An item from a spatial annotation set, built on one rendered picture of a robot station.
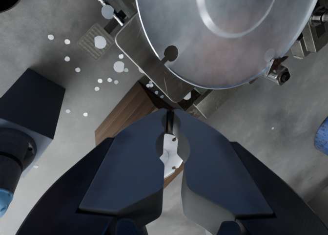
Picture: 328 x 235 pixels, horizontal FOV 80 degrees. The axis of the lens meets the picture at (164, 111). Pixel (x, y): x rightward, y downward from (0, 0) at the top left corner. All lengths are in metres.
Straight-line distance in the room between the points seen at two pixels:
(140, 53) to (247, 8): 0.16
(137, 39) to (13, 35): 0.87
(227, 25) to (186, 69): 0.08
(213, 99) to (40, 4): 0.82
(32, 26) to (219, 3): 0.89
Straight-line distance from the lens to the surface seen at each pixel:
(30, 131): 0.72
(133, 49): 0.27
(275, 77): 0.40
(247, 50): 0.36
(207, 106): 0.54
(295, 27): 0.41
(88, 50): 0.90
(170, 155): 0.99
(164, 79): 0.30
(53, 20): 1.06
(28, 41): 1.09
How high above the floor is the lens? 1.04
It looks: 56 degrees down
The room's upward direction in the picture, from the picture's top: 144 degrees clockwise
